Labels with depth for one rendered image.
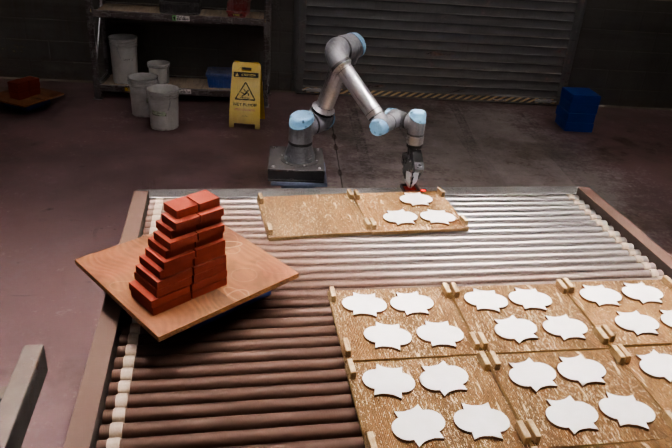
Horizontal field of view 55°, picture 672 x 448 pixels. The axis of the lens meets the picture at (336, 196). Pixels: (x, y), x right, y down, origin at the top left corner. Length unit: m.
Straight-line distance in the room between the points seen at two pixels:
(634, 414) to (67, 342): 2.63
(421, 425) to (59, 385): 2.02
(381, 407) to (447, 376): 0.23
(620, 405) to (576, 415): 0.14
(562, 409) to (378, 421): 0.50
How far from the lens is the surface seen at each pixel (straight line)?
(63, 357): 3.47
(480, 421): 1.77
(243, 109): 6.18
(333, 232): 2.50
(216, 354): 1.92
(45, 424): 3.16
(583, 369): 2.04
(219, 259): 1.92
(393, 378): 1.83
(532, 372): 1.97
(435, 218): 2.67
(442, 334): 2.02
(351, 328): 2.00
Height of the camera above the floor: 2.15
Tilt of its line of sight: 26 degrees down
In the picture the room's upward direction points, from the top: 4 degrees clockwise
